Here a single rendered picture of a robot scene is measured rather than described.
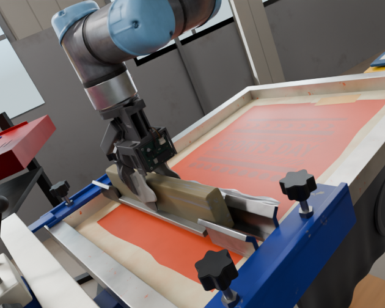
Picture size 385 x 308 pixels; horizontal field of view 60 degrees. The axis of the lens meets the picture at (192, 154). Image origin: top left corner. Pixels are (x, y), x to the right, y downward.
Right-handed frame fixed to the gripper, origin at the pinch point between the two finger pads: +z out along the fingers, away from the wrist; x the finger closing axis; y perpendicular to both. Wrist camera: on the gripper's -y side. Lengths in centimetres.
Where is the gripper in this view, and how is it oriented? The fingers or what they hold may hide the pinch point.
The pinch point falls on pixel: (159, 198)
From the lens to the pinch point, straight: 64.9
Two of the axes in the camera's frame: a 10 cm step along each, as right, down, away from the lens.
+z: 3.6, 8.5, 3.8
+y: 6.2, 0.8, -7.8
